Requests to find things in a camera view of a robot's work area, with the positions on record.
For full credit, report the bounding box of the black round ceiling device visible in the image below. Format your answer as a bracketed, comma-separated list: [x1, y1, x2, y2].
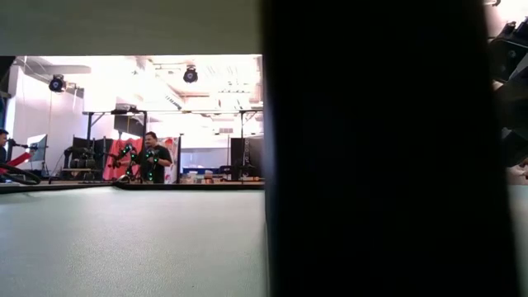
[182, 65, 199, 84]
[48, 73, 67, 93]

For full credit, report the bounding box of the red cloth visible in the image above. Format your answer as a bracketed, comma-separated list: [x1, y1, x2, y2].
[102, 138, 144, 182]

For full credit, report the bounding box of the black tower box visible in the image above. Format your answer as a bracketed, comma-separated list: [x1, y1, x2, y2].
[229, 135, 265, 182]

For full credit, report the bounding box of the black background frame stand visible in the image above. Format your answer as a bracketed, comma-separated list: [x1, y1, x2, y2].
[238, 107, 265, 182]
[82, 107, 149, 182]

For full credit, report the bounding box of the computer monitor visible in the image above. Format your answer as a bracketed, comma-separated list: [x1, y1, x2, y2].
[26, 134, 49, 163]

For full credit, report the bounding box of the black background equipment rack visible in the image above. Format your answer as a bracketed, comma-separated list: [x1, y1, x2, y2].
[60, 135, 106, 182]

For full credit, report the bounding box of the black table border strip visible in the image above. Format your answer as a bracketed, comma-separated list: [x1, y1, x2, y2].
[0, 181, 265, 195]

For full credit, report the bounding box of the black cable loop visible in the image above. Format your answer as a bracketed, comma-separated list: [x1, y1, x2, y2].
[0, 163, 42, 186]

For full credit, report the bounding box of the red slanted bar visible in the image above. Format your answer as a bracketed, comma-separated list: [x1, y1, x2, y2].
[11, 151, 36, 167]

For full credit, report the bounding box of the colourful floral cloth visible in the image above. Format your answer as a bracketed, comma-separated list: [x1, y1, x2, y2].
[163, 136, 181, 185]

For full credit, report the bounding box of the light wooden shelf board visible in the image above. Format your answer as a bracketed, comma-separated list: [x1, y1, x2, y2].
[0, 0, 264, 57]

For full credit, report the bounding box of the person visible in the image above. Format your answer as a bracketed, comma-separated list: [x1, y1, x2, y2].
[138, 130, 174, 185]
[0, 128, 12, 183]

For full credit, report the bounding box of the black metal shelf leg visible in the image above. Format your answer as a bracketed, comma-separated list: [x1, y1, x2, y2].
[261, 0, 520, 297]

